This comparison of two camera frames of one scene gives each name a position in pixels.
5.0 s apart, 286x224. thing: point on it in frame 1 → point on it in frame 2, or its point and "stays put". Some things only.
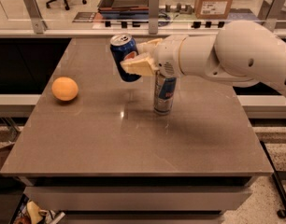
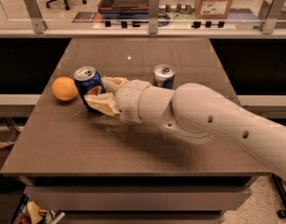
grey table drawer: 139,198 stays put
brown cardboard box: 213,2 stays put
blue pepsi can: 122,46 → 88,81
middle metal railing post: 153,12 stays put
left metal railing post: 36,17 stays put
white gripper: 166,55 → 130,101
